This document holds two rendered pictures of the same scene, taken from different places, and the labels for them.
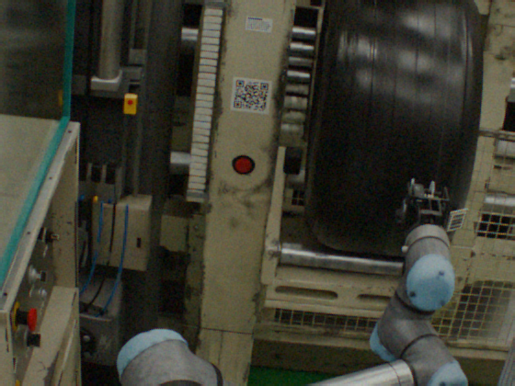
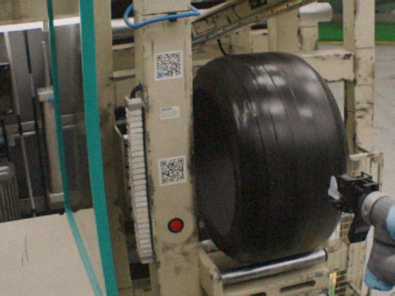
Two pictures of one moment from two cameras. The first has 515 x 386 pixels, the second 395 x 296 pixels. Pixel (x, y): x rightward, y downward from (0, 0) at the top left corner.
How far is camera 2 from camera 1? 68 cm
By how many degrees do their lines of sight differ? 21
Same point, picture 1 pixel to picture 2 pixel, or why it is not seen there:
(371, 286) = (287, 280)
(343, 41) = (240, 102)
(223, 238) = (172, 283)
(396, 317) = (385, 256)
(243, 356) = not seen: outside the picture
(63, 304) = not seen: outside the picture
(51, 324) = not seen: outside the picture
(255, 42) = (169, 128)
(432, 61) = (305, 98)
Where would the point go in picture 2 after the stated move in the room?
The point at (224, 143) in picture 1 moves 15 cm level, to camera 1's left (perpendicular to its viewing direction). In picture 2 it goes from (160, 213) to (108, 222)
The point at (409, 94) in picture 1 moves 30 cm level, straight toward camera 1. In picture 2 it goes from (300, 124) to (342, 167)
